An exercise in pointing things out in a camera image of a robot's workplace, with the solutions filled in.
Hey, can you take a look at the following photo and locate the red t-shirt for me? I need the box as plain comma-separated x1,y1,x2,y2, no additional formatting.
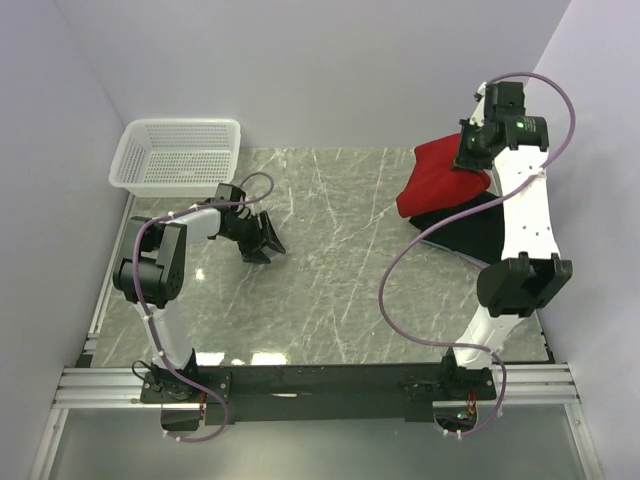
396,133,491,218

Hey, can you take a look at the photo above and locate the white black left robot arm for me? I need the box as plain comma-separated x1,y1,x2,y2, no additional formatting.
112,183,286,402

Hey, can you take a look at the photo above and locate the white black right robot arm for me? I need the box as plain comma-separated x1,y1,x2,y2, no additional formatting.
452,81,573,389

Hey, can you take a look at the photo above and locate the folded black t-shirt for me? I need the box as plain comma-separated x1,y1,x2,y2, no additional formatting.
409,192,505,264

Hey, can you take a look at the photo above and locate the white perforated plastic basket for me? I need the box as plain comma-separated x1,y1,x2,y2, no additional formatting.
109,118,241,198

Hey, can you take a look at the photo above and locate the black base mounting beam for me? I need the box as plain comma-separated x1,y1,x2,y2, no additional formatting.
140,361,497,425

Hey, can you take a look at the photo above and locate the aluminium frame rail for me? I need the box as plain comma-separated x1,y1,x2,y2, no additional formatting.
52,364,581,409

